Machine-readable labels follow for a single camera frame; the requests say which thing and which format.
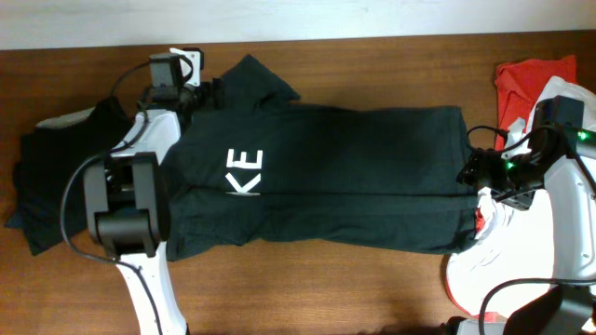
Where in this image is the black Nike t-shirt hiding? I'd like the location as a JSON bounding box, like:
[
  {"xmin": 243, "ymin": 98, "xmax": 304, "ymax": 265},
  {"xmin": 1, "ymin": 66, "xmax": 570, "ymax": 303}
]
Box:
[{"xmin": 161, "ymin": 56, "xmax": 477, "ymax": 261}]

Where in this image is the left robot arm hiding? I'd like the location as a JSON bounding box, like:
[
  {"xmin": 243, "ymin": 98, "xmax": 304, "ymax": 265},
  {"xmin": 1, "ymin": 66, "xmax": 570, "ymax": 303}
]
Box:
[{"xmin": 78, "ymin": 48, "xmax": 214, "ymax": 334}]

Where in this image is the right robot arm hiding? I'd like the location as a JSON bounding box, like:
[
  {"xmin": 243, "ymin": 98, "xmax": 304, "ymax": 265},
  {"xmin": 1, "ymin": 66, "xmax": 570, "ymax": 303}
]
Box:
[{"xmin": 455, "ymin": 96, "xmax": 595, "ymax": 335}]

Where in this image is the folded black clothes stack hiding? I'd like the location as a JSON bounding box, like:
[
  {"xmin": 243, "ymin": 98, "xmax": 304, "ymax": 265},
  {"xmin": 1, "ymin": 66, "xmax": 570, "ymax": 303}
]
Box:
[{"xmin": 7, "ymin": 97, "xmax": 131, "ymax": 256}]

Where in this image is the white t-shirt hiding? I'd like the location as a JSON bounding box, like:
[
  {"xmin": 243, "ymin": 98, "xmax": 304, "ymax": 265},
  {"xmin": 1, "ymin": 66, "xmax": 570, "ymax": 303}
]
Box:
[{"xmin": 446, "ymin": 76, "xmax": 595, "ymax": 317}]

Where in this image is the red t-shirt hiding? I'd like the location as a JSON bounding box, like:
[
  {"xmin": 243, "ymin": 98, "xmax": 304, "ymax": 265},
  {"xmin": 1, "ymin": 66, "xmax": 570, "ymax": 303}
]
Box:
[{"xmin": 494, "ymin": 55, "xmax": 577, "ymax": 129}]

